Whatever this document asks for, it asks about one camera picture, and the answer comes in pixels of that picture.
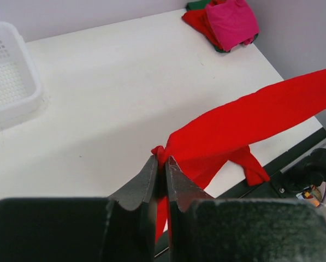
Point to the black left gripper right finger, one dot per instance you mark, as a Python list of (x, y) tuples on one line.
[(202, 228)]

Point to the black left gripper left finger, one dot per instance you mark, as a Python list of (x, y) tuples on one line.
[(120, 227)]

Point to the red t shirt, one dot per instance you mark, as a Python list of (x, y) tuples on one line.
[(203, 146), (196, 17)]

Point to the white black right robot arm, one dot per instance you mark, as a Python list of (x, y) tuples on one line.
[(311, 170)]

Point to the white perforated plastic basket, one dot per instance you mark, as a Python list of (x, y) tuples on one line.
[(21, 90)]

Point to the folded green t shirt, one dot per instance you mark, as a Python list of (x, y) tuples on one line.
[(225, 24)]

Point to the folded red t shirt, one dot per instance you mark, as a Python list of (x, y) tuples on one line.
[(196, 17)]

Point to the folded pink t shirt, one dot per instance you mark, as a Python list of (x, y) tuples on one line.
[(233, 23)]

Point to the aluminium side rail right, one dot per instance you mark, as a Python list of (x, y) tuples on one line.
[(323, 147)]

